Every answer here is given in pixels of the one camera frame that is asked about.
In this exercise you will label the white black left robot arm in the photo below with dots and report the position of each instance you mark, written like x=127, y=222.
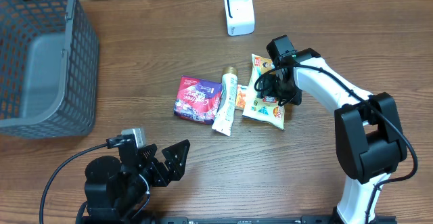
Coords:
x=118, y=189

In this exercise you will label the white barcode scanner stand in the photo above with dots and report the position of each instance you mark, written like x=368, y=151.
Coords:
x=240, y=17

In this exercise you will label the grey plastic mesh basket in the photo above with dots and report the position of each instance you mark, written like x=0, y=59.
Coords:
x=49, y=68

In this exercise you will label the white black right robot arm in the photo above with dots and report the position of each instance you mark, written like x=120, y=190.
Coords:
x=368, y=133

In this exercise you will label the white conditioner tube gold cap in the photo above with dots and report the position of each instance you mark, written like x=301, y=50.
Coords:
x=225, y=116

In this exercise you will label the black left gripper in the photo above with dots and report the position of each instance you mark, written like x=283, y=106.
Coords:
x=176, y=168

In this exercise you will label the red purple pad pack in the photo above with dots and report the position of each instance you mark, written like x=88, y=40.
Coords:
x=198, y=100

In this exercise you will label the small orange snack packet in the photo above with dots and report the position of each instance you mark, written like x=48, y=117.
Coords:
x=240, y=101

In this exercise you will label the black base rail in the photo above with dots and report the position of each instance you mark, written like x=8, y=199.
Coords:
x=270, y=220

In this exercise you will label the orange blue snack bag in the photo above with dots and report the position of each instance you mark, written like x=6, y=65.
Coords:
x=257, y=107

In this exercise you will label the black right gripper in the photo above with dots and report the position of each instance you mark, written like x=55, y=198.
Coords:
x=295, y=96

